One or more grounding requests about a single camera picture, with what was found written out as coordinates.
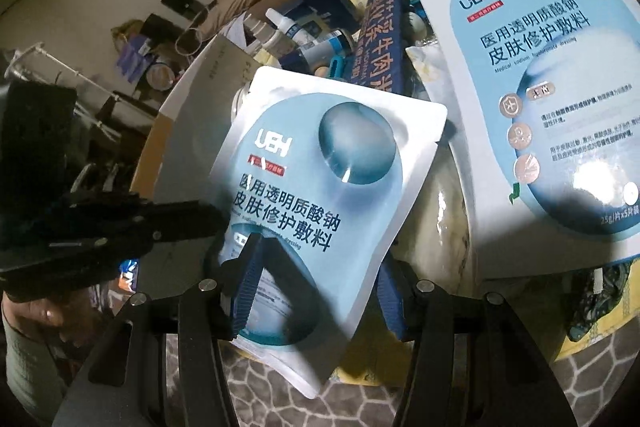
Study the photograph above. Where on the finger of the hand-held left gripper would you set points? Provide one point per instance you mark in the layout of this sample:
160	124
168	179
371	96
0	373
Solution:
190	224

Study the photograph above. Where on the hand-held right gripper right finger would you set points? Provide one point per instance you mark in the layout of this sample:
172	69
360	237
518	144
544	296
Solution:
390	302

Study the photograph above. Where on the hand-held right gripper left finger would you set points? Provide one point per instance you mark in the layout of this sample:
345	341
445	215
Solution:
247	287

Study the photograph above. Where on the white blue face mask sachet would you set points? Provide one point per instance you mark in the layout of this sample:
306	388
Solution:
310	187

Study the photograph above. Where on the grey cardboard box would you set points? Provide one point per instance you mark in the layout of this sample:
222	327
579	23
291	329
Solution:
210	77

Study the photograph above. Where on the dark blue long food box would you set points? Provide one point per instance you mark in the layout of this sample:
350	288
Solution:
382	37

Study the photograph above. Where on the white blue face mask box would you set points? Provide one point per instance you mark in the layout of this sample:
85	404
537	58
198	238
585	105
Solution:
540	72

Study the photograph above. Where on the person's left forearm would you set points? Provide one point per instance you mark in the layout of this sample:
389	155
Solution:
30	382

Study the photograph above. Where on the person's left hand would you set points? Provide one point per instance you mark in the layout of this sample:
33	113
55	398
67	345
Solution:
45	314

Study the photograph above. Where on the white clothes rack rod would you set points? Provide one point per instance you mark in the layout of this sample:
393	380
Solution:
75	77

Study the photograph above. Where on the purple small box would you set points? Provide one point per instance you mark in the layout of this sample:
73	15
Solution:
132	57

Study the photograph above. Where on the round printed tin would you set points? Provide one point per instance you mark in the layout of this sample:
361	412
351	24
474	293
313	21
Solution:
164	76

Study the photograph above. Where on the clear round container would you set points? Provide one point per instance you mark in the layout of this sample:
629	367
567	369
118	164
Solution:
189	41

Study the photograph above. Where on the grey giraffe-pattern blanket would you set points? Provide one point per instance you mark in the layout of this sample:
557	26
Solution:
565	387

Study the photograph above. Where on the floral tote bag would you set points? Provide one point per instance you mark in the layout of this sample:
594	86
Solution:
597	307

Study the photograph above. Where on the white dropper bottle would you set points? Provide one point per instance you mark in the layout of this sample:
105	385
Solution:
285	24

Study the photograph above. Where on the dark wall panel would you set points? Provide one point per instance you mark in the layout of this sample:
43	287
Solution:
184	1

